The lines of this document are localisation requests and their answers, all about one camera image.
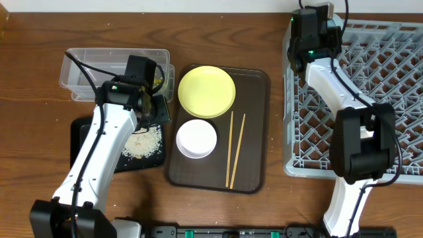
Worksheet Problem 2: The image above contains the green snack wrapper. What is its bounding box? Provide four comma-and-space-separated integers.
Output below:
153, 77, 164, 88

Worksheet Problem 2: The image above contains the white bowl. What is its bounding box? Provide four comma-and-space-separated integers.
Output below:
176, 119, 217, 159

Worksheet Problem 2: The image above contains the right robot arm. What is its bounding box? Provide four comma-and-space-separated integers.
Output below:
286, 3, 403, 237

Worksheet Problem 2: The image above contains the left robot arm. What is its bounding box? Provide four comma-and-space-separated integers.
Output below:
30, 52, 171, 237

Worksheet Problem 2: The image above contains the black waste tray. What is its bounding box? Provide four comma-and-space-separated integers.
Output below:
70, 116, 165, 173

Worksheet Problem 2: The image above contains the grey dishwasher rack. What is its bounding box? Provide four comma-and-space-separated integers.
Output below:
282, 20, 422, 184

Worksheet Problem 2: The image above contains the pile of white rice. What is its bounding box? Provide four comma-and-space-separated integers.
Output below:
122, 126, 163, 159

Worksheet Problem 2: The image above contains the yellow plate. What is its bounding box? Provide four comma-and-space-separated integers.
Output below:
178, 66, 236, 118

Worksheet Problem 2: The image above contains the dark brown serving tray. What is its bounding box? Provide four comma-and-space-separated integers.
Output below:
166, 67, 270, 194

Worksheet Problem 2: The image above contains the clear plastic bin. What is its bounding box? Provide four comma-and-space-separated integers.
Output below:
59, 48, 174, 102

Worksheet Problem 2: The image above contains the wooden chopstick left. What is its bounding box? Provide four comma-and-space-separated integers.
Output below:
225, 111, 234, 188

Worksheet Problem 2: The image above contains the wooden chopstick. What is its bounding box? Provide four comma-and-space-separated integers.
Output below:
225, 111, 234, 188
230, 114, 246, 190

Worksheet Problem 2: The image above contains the wooden chopstick right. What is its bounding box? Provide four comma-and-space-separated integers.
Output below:
230, 114, 246, 190

